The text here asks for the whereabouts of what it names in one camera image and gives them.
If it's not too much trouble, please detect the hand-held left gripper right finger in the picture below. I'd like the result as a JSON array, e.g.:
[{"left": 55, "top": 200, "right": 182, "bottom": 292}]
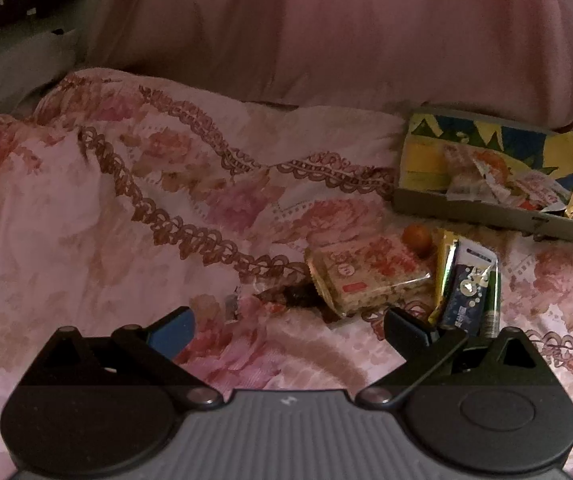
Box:
[{"left": 356, "top": 307, "right": 549, "bottom": 406}]

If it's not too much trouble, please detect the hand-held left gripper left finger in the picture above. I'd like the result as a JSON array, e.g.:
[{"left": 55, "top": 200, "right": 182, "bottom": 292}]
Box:
[{"left": 19, "top": 306, "right": 224, "bottom": 408}]

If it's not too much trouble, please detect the clear cracker packet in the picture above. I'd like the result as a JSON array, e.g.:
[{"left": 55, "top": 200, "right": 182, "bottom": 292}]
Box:
[{"left": 305, "top": 234, "right": 434, "bottom": 319}]

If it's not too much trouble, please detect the yellow stick packet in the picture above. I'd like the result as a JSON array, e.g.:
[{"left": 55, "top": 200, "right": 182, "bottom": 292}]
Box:
[{"left": 427, "top": 230, "right": 460, "bottom": 327}]

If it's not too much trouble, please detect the dark blue stick packet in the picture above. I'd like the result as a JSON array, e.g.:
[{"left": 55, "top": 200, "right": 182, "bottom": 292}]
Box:
[{"left": 439, "top": 240, "right": 499, "bottom": 337}]

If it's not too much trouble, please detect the green snack packet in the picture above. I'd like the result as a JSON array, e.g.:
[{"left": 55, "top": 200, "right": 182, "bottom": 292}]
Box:
[{"left": 480, "top": 267, "right": 503, "bottom": 339}]

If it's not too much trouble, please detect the small orange fruit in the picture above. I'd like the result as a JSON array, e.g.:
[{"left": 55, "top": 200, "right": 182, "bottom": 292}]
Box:
[{"left": 402, "top": 224, "right": 435, "bottom": 257}]

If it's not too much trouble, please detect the printed yellow blue cardboard box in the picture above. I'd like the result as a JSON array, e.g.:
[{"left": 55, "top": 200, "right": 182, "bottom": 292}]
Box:
[{"left": 393, "top": 107, "right": 573, "bottom": 249}]

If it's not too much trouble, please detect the silver snack pouch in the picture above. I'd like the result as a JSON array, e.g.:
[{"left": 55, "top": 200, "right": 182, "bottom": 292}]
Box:
[{"left": 509, "top": 170, "right": 569, "bottom": 211}]

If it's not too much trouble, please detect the clear red snack packet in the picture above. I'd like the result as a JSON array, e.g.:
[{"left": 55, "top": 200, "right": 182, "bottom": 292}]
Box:
[{"left": 443, "top": 142, "right": 517, "bottom": 202}]

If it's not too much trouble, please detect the pink floral blanket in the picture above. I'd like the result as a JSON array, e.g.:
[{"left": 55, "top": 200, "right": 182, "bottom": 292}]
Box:
[{"left": 0, "top": 67, "right": 573, "bottom": 480}]

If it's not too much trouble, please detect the grey cloth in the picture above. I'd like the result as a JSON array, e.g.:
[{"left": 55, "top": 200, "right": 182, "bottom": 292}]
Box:
[{"left": 0, "top": 35, "right": 76, "bottom": 123}]

